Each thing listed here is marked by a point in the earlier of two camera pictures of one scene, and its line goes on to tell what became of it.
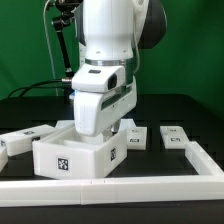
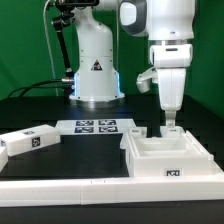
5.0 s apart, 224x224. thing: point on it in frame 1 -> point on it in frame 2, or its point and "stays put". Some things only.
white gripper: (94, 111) -> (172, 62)
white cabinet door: (136, 137) stays put
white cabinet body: (70, 155) -> (180, 155)
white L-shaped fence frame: (207, 186) stays put
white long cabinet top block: (21, 142) stays put
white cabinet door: (174, 137) stays put
